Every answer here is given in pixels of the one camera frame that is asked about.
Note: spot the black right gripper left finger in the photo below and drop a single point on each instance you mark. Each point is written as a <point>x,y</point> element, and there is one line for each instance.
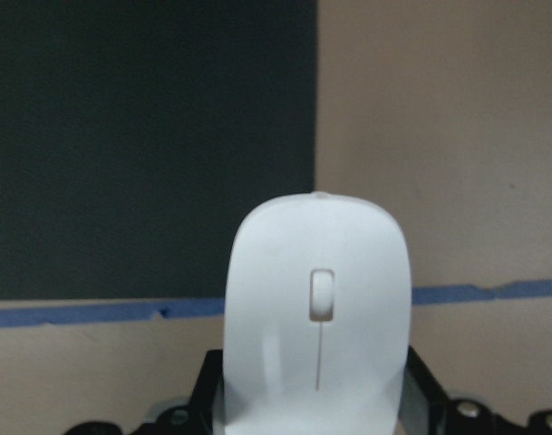
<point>206,403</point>

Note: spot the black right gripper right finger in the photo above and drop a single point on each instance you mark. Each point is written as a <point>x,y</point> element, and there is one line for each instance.
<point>424,402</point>

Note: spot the white computer mouse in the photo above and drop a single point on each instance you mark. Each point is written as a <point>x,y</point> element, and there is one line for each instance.
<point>317,319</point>

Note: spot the black mousepad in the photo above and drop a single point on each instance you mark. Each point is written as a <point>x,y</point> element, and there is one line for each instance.
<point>136,135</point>

